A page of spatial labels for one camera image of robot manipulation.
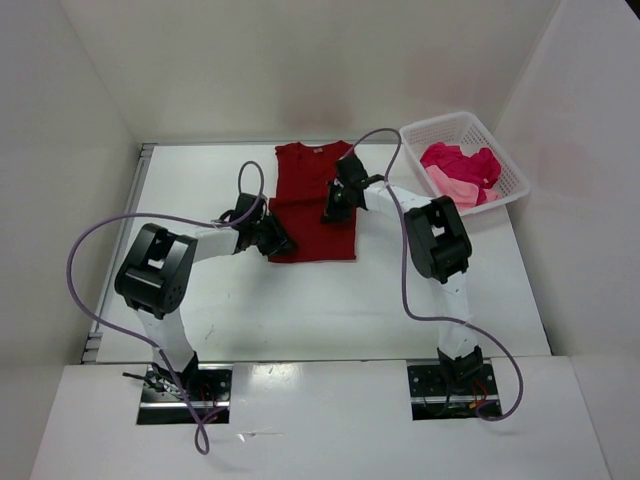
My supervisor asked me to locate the light pink t-shirt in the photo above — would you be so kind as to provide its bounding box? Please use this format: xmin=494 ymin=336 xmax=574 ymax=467
xmin=426 ymin=165 xmax=501 ymax=211

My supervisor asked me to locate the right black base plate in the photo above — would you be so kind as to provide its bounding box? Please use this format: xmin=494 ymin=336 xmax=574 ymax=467
xmin=407 ymin=360 xmax=502 ymax=421

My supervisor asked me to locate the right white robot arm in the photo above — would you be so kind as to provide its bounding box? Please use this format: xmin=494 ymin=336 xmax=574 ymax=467
xmin=322 ymin=154 xmax=483 ymax=394

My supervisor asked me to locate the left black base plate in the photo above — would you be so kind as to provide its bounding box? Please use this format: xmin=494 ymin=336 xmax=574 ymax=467
xmin=136 ymin=363 xmax=233 ymax=426

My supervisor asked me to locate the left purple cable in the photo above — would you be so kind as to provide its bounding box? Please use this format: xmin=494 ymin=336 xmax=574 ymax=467
xmin=66 ymin=160 xmax=266 ymax=455

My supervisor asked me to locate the magenta t-shirt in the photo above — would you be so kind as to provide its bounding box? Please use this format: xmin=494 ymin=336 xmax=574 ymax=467
xmin=420 ymin=142 xmax=502 ymax=191

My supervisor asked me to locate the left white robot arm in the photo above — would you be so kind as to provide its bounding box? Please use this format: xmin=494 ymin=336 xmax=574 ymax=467
xmin=114 ymin=194 xmax=297 ymax=391

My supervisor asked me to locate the white plastic basket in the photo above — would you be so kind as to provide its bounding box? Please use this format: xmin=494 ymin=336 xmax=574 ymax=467
xmin=400 ymin=112 xmax=530 ymax=215

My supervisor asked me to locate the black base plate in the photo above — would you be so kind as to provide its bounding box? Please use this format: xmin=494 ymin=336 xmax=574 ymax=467
xmin=136 ymin=363 xmax=233 ymax=426
xmin=407 ymin=360 xmax=502 ymax=421

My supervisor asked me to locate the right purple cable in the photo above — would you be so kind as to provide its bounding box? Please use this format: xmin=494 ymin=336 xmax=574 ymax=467
xmin=344 ymin=128 xmax=526 ymax=419

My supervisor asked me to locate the dark red t-shirt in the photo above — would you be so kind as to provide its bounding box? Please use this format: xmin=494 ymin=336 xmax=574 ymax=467
xmin=269 ymin=141 xmax=356 ymax=264

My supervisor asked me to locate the purple cable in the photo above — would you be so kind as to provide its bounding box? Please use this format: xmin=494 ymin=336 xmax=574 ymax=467
xmin=66 ymin=160 xmax=266 ymax=455
xmin=344 ymin=128 xmax=526 ymax=419

